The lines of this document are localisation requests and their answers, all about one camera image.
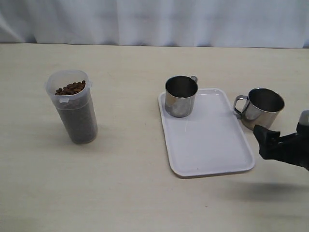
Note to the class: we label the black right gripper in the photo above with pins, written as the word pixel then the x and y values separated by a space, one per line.
pixel 292 149

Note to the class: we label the steel mug with kibble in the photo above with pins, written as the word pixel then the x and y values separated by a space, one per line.
pixel 180 95

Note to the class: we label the white plastic tray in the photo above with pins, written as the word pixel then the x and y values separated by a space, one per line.
pixel 210 141

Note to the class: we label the white backdrop curtain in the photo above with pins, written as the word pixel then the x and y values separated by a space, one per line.
pixel 187 23

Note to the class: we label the translucent plastic pitcher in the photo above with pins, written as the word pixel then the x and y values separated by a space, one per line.
pixel 70 93

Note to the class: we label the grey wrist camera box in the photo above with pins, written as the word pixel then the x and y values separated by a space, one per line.
pixel 304 118

